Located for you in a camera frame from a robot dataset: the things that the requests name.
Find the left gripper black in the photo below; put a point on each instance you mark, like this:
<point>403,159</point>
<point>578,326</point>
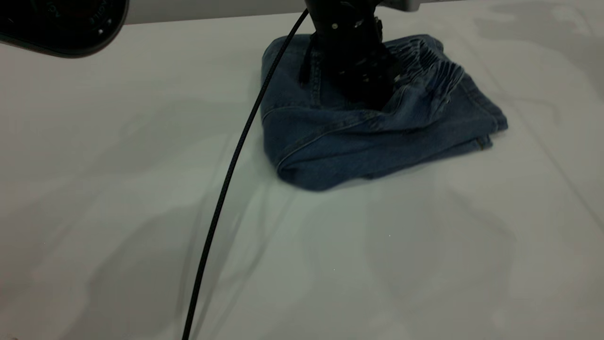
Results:
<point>347,28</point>

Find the blue denim shorts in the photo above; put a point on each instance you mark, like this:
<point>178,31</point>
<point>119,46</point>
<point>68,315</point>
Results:
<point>354,146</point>

